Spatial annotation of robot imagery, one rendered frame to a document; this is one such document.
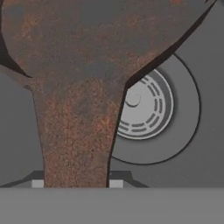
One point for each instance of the grey sink basin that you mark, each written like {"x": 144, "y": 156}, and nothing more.
{"x": 204, "y": 116}

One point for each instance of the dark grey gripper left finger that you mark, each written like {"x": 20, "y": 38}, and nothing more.
{"x": 35, "y": 180}

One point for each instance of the rusty brown pan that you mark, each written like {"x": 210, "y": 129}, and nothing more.
{"x": 75, "y": 87}

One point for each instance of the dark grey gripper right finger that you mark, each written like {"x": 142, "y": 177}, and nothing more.
{"x": 122, "y": 180}

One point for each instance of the round grey sink drain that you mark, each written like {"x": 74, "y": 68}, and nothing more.
{"x": 145, "y": 113}

